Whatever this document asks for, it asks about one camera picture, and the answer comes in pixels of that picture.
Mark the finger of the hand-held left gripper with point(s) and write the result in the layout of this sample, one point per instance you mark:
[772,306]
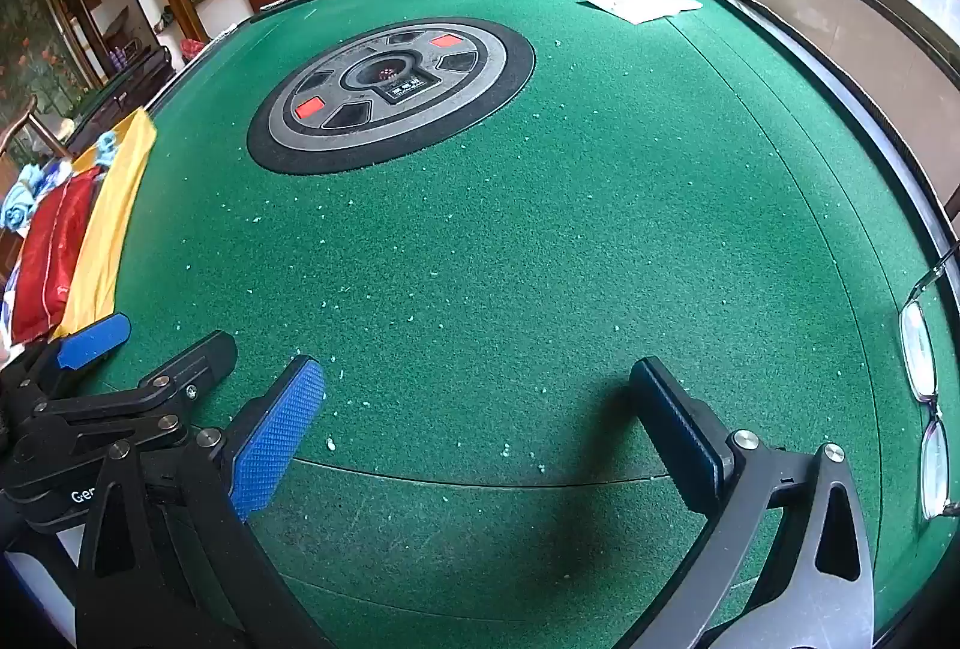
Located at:
[94,337]
[195,360]

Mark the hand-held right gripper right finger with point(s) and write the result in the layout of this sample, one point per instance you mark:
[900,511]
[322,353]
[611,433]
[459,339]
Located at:
[675,428]

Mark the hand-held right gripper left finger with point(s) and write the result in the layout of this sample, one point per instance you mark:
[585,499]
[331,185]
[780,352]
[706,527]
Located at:
[277,439]

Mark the yellow cardboard box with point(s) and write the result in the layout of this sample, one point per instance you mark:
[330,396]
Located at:
[112,229]

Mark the blue knitted cloth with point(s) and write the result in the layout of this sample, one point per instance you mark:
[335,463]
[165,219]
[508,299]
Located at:
[19,202]

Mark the red shiny bag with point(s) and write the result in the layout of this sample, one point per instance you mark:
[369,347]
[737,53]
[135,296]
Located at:
[49,259]

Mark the wooden chair with carved back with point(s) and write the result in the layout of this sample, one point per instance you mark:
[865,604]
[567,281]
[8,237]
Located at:
[22,116]

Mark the dark mahjong table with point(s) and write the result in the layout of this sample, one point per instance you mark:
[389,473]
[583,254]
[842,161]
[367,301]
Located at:
[127,86]

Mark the eyeglasses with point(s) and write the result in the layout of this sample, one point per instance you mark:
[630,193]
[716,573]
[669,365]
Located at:
[919,349]

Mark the large flower painting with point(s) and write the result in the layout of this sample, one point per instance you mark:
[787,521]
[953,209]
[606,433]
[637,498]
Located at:
[30,41]

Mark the round table control panel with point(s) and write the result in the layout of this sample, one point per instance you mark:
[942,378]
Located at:
[465,94]

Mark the white paper sheet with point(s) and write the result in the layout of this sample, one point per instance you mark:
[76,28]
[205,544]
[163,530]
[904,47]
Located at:
[637,3]

